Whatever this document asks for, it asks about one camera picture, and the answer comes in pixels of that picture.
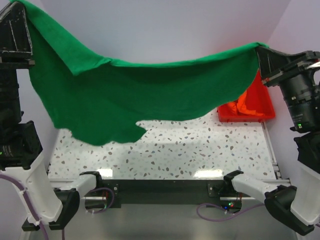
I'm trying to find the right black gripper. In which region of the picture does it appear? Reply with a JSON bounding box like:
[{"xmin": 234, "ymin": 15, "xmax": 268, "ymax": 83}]
[{"xmin": 253, "ymin": 43, "xmax": 320, "ymax": 126}]

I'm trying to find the green t-shirt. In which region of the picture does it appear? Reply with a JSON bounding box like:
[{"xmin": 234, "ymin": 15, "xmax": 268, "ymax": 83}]
[{"xmin": 22, "ymin": 0, "xmax": 262, "ymax": 146}]

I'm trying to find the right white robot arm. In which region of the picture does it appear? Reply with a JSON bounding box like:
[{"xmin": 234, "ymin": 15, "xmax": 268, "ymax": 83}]
[{"xmin": 222, "ymin": 46, "xmax": 320, "ymax": 236}]

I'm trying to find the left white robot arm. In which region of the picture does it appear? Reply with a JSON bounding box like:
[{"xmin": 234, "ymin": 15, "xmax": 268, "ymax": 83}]
[{"xmin": 0, "ymin": 1, "xmax": 104, "ymax": 231}]

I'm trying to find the red plastic bin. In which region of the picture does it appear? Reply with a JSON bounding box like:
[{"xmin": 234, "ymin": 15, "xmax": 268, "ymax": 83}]
[{"xmin": 217, "ymin": 72, "xmax": 276, "ymax": 123}]

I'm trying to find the orange t-shirt in bin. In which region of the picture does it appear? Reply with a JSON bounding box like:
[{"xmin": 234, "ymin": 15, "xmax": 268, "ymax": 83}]
[{"xmin": 226, "ymin": 91, "xmax": 264, "ymax": 116}]

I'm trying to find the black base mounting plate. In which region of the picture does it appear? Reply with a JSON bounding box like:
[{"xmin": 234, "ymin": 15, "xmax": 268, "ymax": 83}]
[{"xmin": 84, "ymin": 179, "xmax": 246, "ymax": 213}]

